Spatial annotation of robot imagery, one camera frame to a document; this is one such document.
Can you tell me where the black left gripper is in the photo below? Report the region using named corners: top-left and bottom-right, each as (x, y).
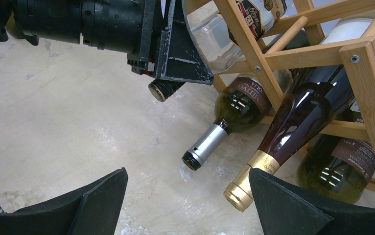
top-left (127, 0), bottom-right (214, 85)

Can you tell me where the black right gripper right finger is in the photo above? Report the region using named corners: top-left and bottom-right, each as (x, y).
top-left (249, 168), bottom-right (375, 235)

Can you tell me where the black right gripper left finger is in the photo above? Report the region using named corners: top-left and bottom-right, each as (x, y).
top-left (0, 168), bottom-right (128, 235)

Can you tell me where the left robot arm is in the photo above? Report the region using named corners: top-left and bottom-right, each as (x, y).
top-left (0, 0), bottom-right (214, 85)

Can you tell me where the brown bottle gold neck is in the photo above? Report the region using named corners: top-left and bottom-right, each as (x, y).
top-left (223, 18), bottom-right (375, 213)

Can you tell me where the wooden wine rack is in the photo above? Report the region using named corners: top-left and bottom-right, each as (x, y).
top-left (184, 0), bottom-right (375, 205)

